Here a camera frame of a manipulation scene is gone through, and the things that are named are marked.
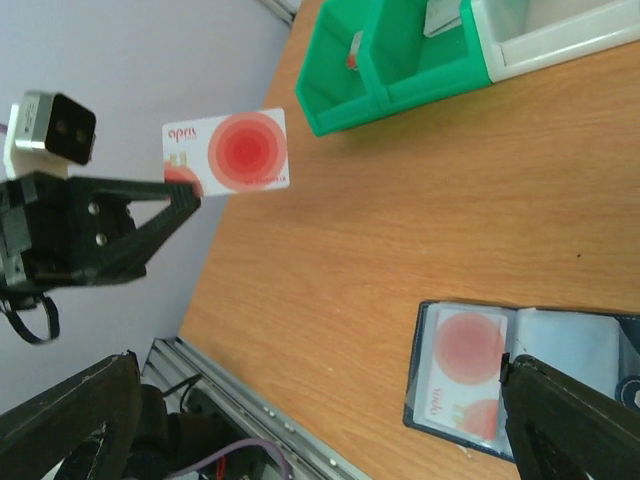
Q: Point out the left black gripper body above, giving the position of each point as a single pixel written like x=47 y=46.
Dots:
x=44 y=243

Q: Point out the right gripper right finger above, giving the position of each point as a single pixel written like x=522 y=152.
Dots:
x=559 y=428

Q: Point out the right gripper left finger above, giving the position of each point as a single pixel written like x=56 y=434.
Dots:
x=103 y=401

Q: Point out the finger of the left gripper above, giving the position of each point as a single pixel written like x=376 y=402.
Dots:
x=112 y=249
x=104 y=190

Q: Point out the dark blue card holder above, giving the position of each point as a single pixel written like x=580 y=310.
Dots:
x=600 y=350

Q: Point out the red card in holder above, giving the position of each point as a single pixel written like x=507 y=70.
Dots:
x=457 y=386

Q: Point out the red circle card stack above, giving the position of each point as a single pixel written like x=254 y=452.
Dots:
x=351 y=60

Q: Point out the grey bird card stack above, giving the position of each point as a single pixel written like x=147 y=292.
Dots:
x=441 y=16

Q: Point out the left green bin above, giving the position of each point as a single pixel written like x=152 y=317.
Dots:
x=332 y=97

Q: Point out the green bin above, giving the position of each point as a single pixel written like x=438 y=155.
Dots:
x=408 y=69
x=332 y=97

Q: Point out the middle green bin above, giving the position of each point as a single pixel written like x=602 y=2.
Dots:
x=408 y=69

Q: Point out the white bin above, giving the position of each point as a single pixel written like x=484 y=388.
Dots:
x=519 y=37

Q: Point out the aluminium rail frame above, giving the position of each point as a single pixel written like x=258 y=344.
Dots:
x=195 y=384

